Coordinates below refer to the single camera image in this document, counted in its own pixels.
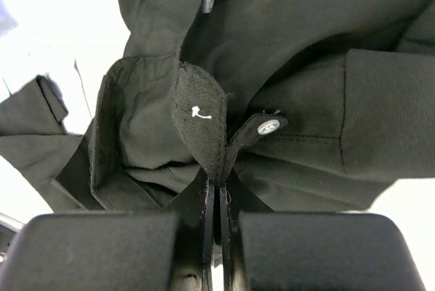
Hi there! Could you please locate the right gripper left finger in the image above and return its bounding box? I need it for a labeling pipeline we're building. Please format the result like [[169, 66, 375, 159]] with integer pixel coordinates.
[[161, 171, 215, 290]]

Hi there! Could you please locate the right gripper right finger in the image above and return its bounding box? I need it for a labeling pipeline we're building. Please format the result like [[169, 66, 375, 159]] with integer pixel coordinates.
[[220, 171, 272, 290]]

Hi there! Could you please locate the black shirt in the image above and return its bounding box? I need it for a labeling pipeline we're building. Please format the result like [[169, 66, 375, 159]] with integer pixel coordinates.
[[1, 0, 434, 212]]

